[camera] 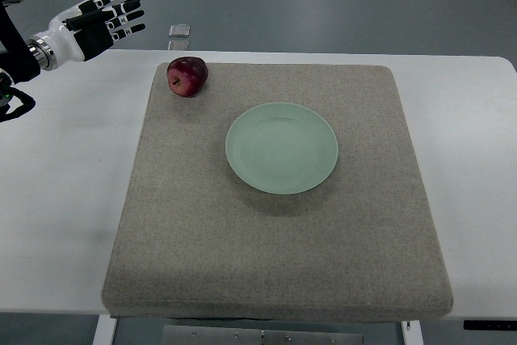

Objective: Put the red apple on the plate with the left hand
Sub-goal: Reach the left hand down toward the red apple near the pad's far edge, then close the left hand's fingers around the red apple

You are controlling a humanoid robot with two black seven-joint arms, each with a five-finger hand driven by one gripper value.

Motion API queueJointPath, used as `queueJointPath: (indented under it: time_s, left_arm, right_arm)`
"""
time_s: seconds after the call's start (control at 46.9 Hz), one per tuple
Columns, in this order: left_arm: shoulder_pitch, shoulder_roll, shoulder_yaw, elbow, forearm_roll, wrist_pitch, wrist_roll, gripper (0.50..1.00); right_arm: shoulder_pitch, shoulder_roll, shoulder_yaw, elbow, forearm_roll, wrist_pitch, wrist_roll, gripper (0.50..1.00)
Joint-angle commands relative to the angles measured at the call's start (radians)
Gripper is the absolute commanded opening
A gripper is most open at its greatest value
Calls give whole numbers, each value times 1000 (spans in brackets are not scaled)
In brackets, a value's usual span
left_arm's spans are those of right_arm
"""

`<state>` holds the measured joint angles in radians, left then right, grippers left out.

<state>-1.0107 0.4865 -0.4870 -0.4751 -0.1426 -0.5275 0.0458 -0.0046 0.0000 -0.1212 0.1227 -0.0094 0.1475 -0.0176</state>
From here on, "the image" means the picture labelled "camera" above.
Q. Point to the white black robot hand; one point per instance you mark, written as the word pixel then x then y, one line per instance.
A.
pixel 82 32

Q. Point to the grey metal base plate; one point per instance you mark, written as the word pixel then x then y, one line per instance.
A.
pixel 220 335

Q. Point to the white table leg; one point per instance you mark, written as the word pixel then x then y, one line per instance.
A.
pixel 105 330
pixel 412 333

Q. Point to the white left table leg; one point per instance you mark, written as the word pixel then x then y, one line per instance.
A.
pixel 105 330

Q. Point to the clear floor socket cover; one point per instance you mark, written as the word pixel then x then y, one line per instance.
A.
pixel 179 30

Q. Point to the red apple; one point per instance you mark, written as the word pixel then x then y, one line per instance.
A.
pixel 186 76

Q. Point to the white right table leg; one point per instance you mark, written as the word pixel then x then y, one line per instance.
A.
pixel 412 333

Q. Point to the grey fabric cushion mat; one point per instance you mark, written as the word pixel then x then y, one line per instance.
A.
pixel 195 241

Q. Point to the light green plate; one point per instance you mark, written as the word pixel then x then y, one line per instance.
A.
pixel 281 148

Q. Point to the black table control panel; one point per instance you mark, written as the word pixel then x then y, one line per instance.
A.
pixel 490 325

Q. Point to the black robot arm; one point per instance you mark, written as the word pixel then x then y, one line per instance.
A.
pixel 21 61

